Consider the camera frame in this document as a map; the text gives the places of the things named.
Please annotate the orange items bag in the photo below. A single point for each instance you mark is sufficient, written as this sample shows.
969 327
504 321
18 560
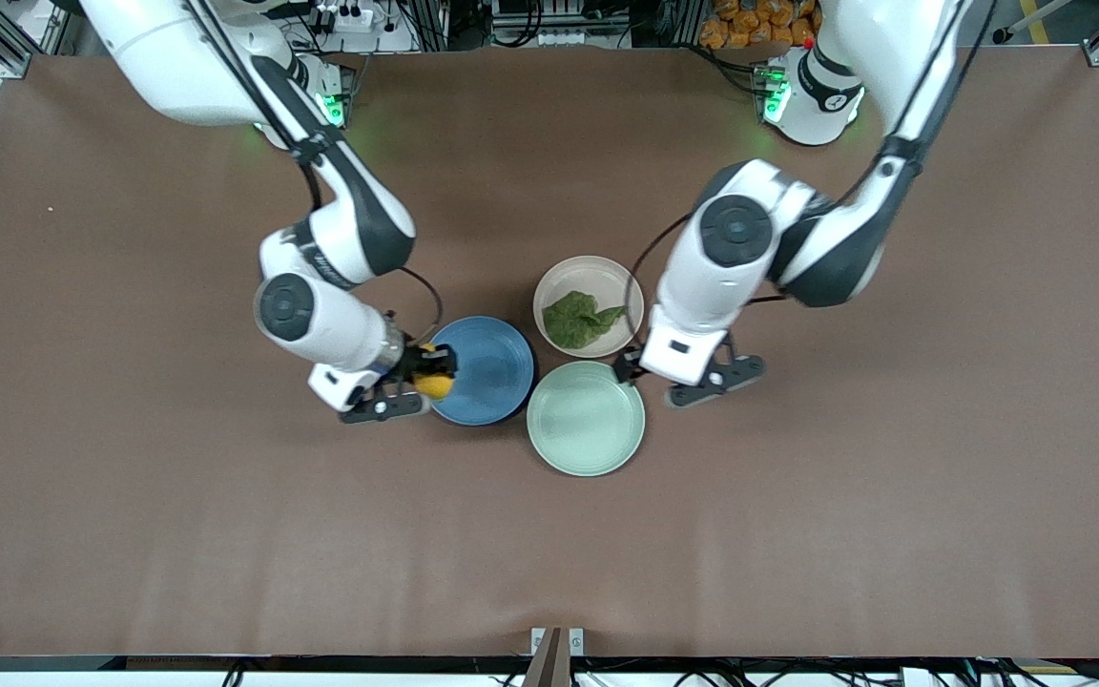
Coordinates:
750 24

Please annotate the green lettuce leaf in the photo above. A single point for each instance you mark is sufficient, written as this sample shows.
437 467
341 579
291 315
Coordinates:
576 322

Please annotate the mint green plate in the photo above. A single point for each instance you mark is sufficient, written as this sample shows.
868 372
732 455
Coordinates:
586 418

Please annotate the blue plate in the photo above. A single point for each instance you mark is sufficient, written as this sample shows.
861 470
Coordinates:
492 367

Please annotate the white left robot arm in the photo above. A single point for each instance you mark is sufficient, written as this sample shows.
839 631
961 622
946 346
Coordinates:
702 296

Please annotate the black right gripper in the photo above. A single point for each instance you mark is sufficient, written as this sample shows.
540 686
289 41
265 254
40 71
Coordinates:
413 364

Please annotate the beige plate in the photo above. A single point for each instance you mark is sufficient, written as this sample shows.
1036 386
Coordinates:
597 277

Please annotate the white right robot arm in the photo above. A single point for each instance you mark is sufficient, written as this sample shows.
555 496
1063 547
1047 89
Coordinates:
321 320

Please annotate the white power strip with plugs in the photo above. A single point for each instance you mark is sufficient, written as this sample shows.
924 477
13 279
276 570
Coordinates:
349 17

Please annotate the yellow lemon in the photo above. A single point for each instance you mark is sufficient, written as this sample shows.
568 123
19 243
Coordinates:
433 386

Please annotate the white socket strip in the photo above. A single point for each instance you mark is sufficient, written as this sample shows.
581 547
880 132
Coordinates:
535 38

